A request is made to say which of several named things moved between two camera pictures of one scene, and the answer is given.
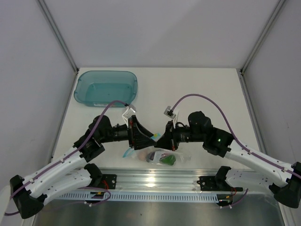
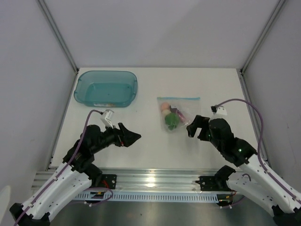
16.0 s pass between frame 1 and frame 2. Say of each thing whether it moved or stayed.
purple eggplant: moved
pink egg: moved
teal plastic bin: stayed
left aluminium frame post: stayed
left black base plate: stayed
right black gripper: moved
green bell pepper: moved
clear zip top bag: moved
